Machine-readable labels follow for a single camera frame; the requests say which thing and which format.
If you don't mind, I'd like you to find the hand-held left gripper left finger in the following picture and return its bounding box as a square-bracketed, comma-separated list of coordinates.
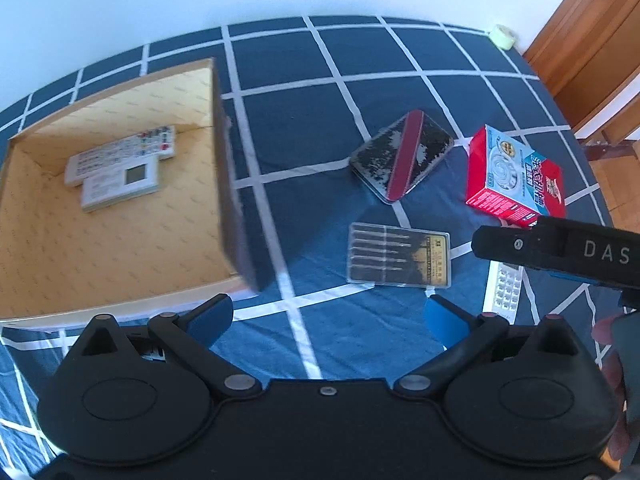
[80, 293, 263, 402]

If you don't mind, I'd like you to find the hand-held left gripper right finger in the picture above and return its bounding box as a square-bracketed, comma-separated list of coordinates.
[394, 294, 582, 402]

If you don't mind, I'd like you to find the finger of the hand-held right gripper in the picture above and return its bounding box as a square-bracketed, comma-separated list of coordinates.
[471, 217, 549, 267]

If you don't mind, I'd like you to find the white remote control grey screen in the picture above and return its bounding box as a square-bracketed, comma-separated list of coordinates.
[482, 261, 524, 328]

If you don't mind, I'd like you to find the cardboard box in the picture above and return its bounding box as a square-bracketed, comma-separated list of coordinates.
[0, 57, 261, 328]

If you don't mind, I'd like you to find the short white remote with display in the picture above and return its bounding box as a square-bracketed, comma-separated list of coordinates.
[80, 155, 161, 212]

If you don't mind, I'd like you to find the long white remote control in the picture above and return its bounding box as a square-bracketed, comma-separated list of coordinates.
[64, 126, 178, 187]

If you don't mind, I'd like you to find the person's right hand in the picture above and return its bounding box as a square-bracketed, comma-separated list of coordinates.
[590, 312, 633, 463]

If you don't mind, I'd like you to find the red printed carton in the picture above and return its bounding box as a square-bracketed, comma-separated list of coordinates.
[465, 125, 567, 231]

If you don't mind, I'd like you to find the clear drill bit case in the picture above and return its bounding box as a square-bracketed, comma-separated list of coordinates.
[346, 222, 453, 289]

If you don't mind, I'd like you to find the black red tin box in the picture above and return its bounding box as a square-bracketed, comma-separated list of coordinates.
[349, 109, 457, 205]

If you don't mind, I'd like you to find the green tape roll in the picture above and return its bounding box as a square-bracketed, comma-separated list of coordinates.
[487, 24, 516, 50]

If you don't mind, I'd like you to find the blue checked cloth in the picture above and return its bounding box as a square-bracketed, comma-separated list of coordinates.
[0, 14, 617, 461]

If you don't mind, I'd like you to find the wooden cabinet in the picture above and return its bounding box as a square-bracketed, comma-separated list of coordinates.
[522, 0, 640, 161]

